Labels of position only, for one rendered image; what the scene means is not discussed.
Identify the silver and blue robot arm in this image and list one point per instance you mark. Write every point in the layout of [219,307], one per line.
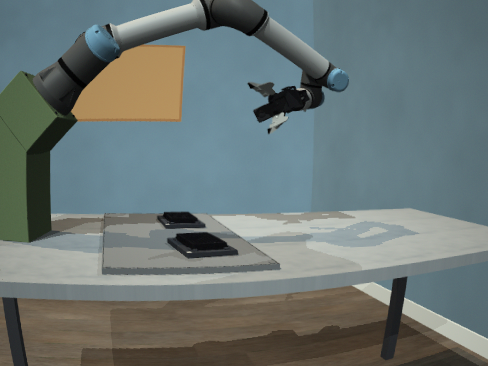
[62,83]

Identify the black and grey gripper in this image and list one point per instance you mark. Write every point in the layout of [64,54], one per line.
[286,101]

